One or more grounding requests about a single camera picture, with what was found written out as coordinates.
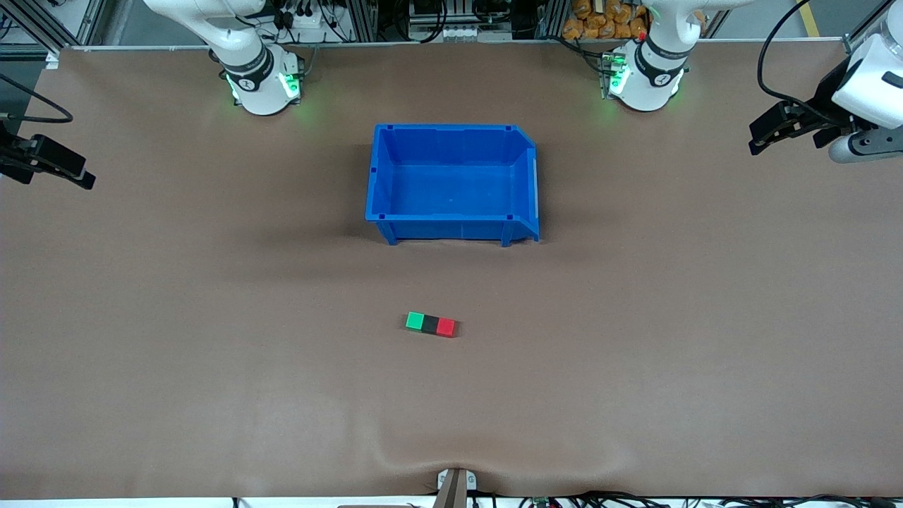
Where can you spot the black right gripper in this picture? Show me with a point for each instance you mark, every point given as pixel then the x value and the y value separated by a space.
pixel 15 156

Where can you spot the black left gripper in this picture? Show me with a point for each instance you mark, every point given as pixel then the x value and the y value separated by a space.
pixel 822 103

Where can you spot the green cube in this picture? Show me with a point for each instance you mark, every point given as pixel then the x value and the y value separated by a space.
pixel 415 322

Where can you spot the red cube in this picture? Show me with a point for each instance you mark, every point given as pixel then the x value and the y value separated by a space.
pixel 446 327

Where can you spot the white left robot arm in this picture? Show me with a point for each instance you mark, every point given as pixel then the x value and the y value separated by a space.
pixel 652 70

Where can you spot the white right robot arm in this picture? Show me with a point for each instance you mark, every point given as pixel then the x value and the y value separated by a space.
pixel 257 70

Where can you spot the black cube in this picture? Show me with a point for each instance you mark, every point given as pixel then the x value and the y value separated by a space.
pixel 430 324

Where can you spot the orange snack bags pile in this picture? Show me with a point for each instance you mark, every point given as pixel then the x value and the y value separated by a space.
pixel 603 20

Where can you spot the white power strip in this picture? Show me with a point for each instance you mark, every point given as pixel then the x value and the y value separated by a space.
pixel 307 18

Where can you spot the white terminal block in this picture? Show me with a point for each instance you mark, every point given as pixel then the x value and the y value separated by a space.
pixel 462 33

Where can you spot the blue plastic storage bin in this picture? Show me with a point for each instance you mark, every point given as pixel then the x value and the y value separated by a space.
pixel 451 187

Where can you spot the brown table cover cloth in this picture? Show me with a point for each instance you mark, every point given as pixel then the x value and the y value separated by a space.
pixel 451 409

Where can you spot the metal table edge clamp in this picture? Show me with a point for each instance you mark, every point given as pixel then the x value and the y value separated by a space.
pixel 456 487

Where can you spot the aluminium frame profile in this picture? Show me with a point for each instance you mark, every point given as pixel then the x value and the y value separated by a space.
pixel 42 25
pixel 871 25

